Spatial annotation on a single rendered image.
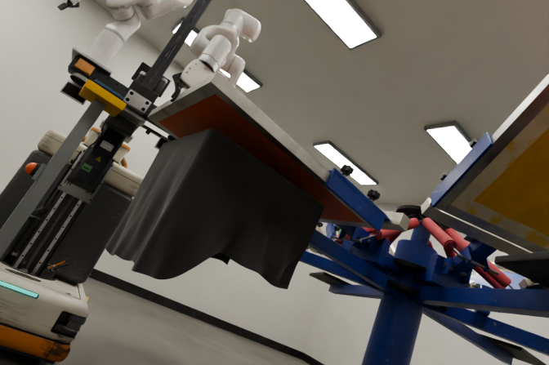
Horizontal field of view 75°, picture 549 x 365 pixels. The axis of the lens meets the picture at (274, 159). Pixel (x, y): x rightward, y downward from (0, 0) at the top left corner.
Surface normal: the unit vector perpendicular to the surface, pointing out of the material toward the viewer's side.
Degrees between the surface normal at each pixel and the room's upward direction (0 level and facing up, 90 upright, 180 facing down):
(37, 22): 90
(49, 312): 90
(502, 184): 148
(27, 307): 90
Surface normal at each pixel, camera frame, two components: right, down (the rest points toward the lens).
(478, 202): -0.26, 0.55
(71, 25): 0.58, -0.07
